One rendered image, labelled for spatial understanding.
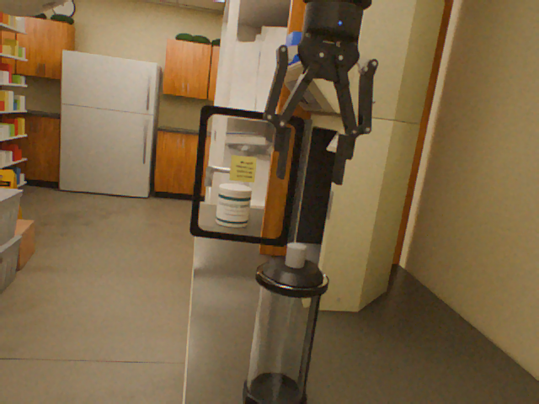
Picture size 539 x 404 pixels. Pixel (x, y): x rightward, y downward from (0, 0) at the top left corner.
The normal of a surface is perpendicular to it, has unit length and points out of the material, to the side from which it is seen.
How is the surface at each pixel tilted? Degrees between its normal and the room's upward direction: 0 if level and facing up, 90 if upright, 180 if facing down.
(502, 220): 90
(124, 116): 90
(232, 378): 0
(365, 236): 90
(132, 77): 90
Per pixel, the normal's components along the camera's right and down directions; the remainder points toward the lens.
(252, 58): 0.09, 0.10
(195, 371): 0.13, -0.97
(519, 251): -0.98, -0.09
